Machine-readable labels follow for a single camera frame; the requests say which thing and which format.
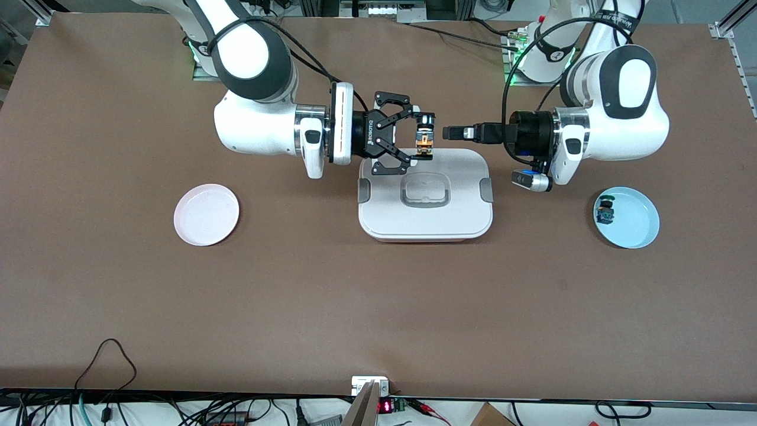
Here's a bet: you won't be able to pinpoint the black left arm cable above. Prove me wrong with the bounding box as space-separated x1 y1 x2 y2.
501 17 604 172

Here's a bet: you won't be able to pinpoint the pink round plate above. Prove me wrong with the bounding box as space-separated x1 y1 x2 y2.
173 184 241 247

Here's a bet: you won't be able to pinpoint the white lidded storage box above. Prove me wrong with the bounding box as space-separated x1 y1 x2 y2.
357 148 494 243

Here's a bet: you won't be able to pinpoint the grey box lid handle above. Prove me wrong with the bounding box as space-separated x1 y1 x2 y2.
400 172 452 209

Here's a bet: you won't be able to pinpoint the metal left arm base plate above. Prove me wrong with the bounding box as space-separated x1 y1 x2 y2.
502 30 568 87

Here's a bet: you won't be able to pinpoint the metal frame white connectors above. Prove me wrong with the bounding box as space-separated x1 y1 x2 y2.
340 0 428 24

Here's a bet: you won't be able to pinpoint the brown cardboard piece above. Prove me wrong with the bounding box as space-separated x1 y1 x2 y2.
470 402 515 426

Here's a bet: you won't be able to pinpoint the light blue round plate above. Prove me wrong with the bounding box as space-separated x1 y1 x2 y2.
593 187 661 249

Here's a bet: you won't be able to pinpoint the thin black looped cable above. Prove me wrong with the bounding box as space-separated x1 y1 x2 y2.
74 338 138 391

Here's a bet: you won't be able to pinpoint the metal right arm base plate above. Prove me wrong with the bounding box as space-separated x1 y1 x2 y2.
190 38 225 82

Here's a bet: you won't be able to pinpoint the aluminium frame profile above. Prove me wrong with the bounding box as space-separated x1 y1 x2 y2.
709 0 757 41
33 0 57 27

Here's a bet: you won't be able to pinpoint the small white mounted device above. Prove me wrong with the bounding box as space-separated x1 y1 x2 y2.
351 376 390 397

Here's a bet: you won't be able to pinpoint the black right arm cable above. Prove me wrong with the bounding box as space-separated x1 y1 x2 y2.
204 17 370 113

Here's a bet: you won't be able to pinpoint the orange push button switch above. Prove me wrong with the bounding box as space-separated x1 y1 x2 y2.
415 117 437 154

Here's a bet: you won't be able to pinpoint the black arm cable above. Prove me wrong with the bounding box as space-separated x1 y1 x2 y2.
204 17 370 113
501 17 604 172

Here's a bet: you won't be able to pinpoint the long black table cable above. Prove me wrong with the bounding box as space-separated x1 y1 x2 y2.
397 18 521 51

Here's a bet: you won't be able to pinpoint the perforated metal rail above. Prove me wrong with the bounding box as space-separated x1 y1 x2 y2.
730 38 757 122

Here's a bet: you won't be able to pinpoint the grey aluminium bar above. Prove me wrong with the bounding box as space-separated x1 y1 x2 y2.
342 380 382 426

